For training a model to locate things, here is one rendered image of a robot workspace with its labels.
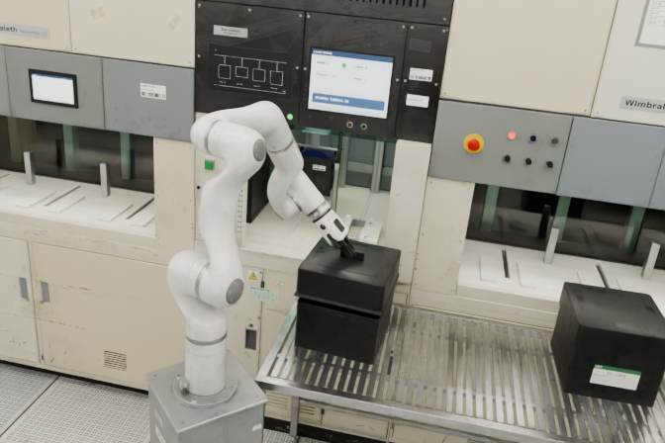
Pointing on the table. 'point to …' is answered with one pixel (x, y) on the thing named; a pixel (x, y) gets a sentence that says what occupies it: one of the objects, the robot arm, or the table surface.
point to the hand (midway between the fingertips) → (349, 251)
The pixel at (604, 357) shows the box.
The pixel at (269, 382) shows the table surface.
